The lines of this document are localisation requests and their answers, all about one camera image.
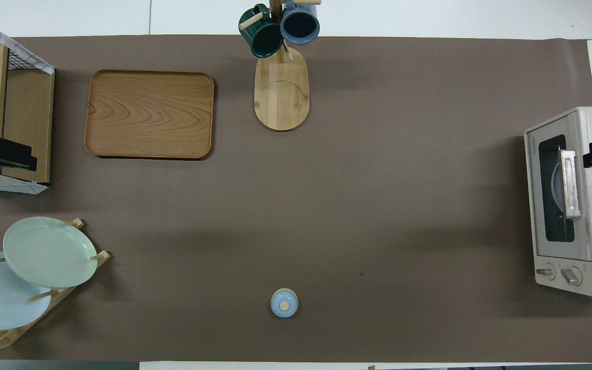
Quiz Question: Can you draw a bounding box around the dark green mug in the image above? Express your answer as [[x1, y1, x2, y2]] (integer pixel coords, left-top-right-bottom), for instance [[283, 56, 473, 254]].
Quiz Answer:
[[238, 4, 285, 58]]

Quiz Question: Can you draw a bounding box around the wooden mug tree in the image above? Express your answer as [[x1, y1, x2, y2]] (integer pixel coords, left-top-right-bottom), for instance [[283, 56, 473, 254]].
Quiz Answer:
[[239, 0, 322, 132]]

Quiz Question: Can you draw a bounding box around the wooden tray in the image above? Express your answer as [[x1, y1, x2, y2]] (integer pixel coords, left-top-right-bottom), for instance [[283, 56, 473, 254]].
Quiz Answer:
[[84, 70, 215, 160]]

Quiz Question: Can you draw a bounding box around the brown table mat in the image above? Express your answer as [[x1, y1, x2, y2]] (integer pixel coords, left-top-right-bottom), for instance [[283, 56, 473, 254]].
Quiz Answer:
[[0, 35, 592, 363]]

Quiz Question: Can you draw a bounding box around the white marbled cloth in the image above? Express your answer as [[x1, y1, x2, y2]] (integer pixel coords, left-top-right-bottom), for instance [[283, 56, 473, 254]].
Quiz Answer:
[[0, 11, 54, 76]]

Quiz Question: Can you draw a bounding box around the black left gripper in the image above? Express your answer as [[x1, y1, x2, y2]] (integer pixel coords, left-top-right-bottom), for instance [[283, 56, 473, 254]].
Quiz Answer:
[[0, 136, 38, 172]]

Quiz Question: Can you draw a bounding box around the wire and wood shelf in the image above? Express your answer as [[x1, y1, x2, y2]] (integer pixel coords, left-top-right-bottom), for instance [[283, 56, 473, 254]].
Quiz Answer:
[[0, 11, 55, 195]]

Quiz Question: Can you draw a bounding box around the pale green plate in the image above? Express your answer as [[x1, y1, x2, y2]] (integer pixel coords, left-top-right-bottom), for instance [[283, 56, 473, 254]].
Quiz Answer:
[[3, 216, 98, 289]]

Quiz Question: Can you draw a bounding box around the wooden plate rack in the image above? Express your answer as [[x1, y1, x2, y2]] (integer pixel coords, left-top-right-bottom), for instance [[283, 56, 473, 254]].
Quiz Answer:
[[0, 218, 110, 353]]

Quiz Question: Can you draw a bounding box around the glass oven door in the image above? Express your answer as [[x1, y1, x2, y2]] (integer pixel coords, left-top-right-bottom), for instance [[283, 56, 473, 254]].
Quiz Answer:
[[525, 114, 592, 263]]

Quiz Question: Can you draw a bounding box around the blue mug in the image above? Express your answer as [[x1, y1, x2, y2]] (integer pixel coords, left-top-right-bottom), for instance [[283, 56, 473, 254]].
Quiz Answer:
[[280, 0, 321, 45]]

